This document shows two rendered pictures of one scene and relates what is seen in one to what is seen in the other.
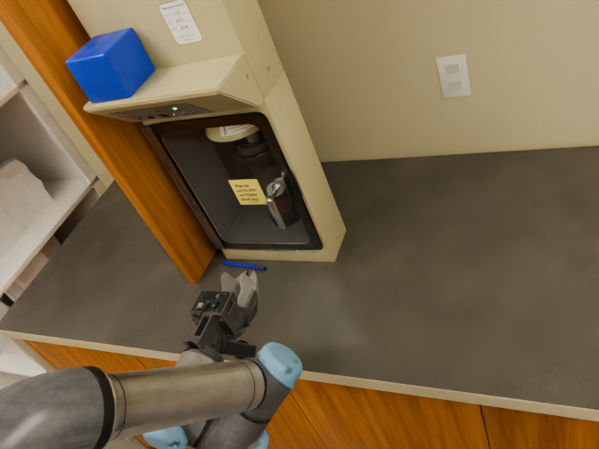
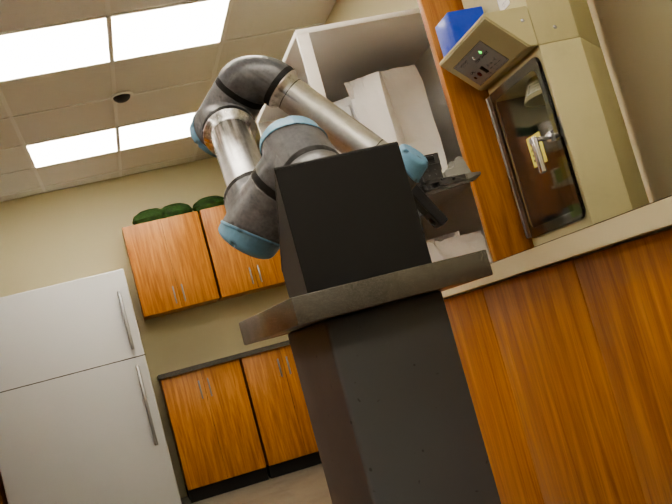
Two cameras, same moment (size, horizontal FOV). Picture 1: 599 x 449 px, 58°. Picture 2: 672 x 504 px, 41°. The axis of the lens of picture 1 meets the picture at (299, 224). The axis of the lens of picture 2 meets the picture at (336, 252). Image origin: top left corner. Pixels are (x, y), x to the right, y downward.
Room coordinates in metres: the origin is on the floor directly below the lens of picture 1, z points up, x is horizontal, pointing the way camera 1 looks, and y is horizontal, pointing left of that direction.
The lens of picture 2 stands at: (-1.01, -0.91, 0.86)
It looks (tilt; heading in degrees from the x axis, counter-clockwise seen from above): 6 degrees up; 40
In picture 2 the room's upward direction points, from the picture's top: 15 degrees counter-clockwise
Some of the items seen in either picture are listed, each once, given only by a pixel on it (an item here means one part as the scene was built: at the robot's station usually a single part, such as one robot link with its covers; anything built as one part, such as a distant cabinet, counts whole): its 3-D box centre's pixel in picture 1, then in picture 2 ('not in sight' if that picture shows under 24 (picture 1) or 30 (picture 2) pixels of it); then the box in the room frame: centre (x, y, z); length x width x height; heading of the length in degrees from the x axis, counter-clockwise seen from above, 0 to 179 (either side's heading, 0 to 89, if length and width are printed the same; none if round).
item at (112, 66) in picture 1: (111, 66); (462, 32); (1.05, 0.20, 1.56); 0.10 x 0.10 x 0.09; 54
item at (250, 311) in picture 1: (243, 311); (446, 182); (0.72, 0.16, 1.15); 0.09 x 0.05 x 0.02; 142
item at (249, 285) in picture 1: (246, 284); (461, 168); (0.76, 0.14, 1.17); 0.09 x 0.03 x 0.06; 142
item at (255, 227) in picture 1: (238, 191); (533, 152); (1.04, 0.09, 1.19); 0.30 x 0.01 x 0.40; 54
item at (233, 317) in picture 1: (214, 328); (416, 179); (0.69, 0.22, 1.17); 0.12 x 0.08 x 0.09; 144
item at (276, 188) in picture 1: (278, 207); (544, 152); (0.95, 0.03, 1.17); 0.05 x 0.03 x 0.10; 144
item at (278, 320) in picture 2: not in sight; (357, 300); (0.11, 0.01, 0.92); 0.32 x 0.32 x 0.04; 61
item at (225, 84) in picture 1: (172, 103); (485, 54); (1.00, 0.12, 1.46); 0.32 x 0.11 x 0.10; 54
